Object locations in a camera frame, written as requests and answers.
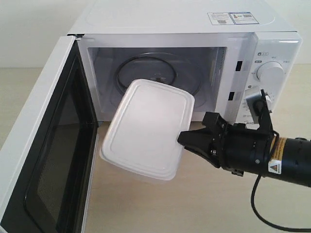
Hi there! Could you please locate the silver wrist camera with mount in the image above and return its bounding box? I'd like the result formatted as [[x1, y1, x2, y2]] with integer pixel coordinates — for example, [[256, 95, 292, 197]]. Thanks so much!
[[245, 86, 278, 135]]

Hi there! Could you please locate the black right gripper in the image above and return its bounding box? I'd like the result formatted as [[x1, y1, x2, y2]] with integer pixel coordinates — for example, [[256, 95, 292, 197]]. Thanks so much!
[[177, 111, 274, 176]]

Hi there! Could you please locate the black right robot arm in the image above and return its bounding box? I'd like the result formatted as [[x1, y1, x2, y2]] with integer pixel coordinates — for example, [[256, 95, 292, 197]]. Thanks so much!
[[177, 112, 311, 187]]

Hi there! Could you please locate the white plastic food container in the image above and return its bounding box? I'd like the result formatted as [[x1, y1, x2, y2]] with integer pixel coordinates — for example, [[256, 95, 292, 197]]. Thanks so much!
[[101, 79, 195, 182]]

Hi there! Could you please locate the white Midea microwave oven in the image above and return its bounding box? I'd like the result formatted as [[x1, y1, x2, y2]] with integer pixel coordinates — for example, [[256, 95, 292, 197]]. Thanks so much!
[[68, 0, 302, 128]]

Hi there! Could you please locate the black camera cable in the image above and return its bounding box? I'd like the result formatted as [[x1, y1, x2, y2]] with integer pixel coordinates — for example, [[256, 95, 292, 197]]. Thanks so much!
[[250, 174, 311, 233]]

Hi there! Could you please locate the white microwave door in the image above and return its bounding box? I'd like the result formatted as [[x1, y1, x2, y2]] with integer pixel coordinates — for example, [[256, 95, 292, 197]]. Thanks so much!
[[0, 35, 98, 233]]

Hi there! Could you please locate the glass turntable plate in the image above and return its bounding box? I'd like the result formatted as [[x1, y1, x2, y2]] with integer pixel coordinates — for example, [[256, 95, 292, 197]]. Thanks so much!
[[110, 50, 203, 107]]

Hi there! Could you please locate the blue white warning sticker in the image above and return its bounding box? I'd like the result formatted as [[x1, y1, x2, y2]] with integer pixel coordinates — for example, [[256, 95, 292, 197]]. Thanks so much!
[[207, 12, 259, 25]]

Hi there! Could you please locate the white upper power knob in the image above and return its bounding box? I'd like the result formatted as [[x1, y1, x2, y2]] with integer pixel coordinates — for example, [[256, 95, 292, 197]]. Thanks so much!
[[256, 61, 285, 82]]

